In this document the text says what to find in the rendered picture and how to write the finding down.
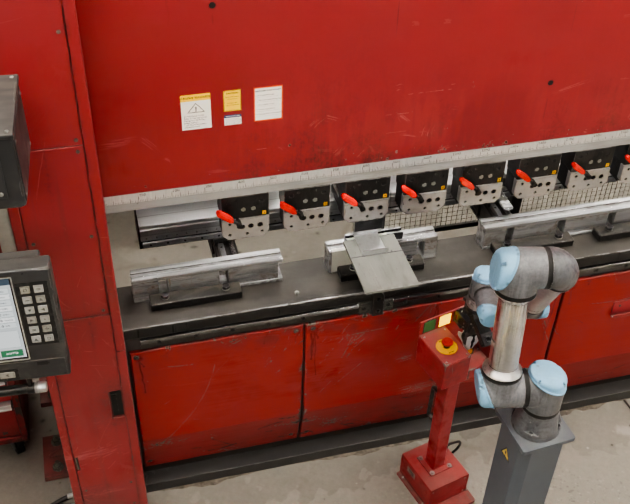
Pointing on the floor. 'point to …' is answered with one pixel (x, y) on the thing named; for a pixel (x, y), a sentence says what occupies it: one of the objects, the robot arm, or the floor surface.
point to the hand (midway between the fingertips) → (469, 348)
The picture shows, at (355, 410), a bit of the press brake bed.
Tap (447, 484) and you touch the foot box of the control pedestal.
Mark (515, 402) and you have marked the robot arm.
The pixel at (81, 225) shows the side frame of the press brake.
